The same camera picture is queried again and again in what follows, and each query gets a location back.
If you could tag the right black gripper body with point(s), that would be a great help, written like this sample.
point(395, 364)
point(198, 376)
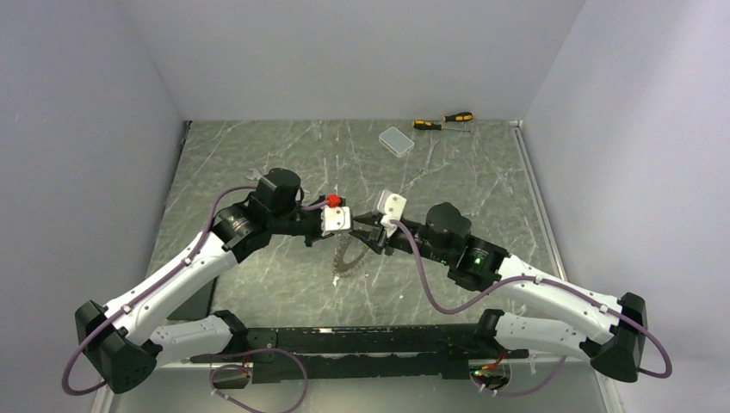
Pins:
point(425, 249)

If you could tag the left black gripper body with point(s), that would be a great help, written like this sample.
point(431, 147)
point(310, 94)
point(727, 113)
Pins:
point(303, 222)

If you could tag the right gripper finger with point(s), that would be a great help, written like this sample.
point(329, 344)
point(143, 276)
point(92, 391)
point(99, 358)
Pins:
point(371, 219)
point(372, 239)

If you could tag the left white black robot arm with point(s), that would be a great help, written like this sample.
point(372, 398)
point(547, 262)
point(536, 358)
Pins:
point(126, 339)

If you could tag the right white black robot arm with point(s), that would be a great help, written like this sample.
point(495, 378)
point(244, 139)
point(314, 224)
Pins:
point(606, 331)

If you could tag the small silver wrench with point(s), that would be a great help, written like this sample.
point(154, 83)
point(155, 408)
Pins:
point(425, 168)

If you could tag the large silver combination wrench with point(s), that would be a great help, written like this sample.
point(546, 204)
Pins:
point(255, 175)

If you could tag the white plastic box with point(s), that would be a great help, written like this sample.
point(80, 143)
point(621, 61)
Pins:
point(396, 142)

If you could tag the yellow black screwdriver front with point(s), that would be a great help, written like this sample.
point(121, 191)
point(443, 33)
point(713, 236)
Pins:
point(426, 125)

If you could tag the yellow black screwdriver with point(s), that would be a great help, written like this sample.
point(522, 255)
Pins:
point(459, 117)
point(426, 125)

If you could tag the yellow black screwdriver rear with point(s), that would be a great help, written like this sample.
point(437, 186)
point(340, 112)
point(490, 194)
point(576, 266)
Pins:
point(459, 117)

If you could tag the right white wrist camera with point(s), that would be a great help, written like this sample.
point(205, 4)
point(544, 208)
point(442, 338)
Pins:
point(389, 207)

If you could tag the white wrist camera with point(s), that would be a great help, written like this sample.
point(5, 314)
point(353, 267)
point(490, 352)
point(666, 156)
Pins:
point(335, 216)
point(389, 207)

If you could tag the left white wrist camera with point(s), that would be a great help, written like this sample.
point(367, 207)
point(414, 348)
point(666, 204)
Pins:
point(335, 216)

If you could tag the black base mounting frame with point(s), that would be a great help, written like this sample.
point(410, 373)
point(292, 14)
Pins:
point(448, 351)

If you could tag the aluminium rail frame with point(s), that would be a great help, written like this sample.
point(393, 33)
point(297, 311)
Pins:
point(499, 375)

